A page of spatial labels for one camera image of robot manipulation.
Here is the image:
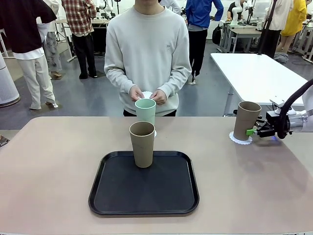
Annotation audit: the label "tan brown cup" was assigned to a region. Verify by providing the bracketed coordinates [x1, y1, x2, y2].
[233, 101, 262, 142]
[129, 121, 156, 169]

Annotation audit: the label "person in yellow clothes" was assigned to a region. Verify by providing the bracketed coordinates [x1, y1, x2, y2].
[280, 0, 308, 54]

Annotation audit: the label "person beige top black trousers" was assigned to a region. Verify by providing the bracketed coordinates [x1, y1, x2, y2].
[258, 0, 294, 59]

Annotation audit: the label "person's right forearm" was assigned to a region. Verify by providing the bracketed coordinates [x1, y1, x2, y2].
[104, 70, 137, 96]

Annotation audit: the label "black backpack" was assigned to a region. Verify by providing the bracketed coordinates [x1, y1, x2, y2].
[211, 23, 222, 46]

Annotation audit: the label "white table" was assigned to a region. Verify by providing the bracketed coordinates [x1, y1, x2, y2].
[210, 52, 309, 116]

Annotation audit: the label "person's left hand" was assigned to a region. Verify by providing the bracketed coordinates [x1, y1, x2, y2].
[151, 89, 168, 106]

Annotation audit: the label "person's right hand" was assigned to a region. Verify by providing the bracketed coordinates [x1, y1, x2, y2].
[129, 84, 145, 102]

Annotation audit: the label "person in light sweatshirt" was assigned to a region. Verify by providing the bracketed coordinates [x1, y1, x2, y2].
[104, 0, 193, 117]

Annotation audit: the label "person in blue shirt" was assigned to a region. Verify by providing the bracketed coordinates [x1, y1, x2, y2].
[185, 0, 224, 84]

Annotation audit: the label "grey cloth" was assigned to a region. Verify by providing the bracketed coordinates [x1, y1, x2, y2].
[273, 52, 290, 65]

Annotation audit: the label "person's left forearm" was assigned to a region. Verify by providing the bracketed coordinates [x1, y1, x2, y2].
[160, 70, 193, 96]

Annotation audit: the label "person in plaid shirt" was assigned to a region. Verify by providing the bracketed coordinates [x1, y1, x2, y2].
[61, 0, 98, 79]

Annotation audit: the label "person black top white trousers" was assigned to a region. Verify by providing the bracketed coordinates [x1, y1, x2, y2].
[0, 0, 59, 111]

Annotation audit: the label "grey background desk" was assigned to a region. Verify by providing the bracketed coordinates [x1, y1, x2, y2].
[226, 23, 264, 53]

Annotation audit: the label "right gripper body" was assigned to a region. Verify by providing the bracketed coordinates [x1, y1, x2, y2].
[265, 110, 281, 138]

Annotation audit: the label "person grey patterned trousers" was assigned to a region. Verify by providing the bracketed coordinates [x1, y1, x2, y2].
[36, 0, 64, 79]

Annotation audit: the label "mint green cup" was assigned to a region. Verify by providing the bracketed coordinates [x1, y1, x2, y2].
[134, 98, 157, 129]

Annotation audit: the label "black plastic tray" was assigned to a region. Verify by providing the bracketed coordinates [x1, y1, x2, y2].
[88, 150, 200, 216]

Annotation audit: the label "white cylindrical appliance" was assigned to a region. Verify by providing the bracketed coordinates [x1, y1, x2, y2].
[0, 52, 20, 108]

